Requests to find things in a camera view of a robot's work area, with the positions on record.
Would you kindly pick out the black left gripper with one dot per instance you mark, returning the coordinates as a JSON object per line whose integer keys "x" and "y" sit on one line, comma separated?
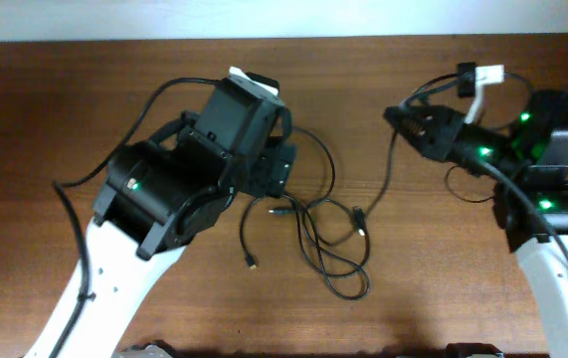
{"x": 269, "y": 170}

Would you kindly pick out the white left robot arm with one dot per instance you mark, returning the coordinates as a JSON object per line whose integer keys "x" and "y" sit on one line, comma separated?
{"x": 157, "y": 196}

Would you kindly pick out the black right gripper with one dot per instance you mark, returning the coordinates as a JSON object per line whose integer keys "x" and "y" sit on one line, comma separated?
{"x": 443, "y": 131}

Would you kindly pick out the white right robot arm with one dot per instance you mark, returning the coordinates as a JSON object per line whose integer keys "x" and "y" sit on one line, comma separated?
{"x": 529, "y": 165}

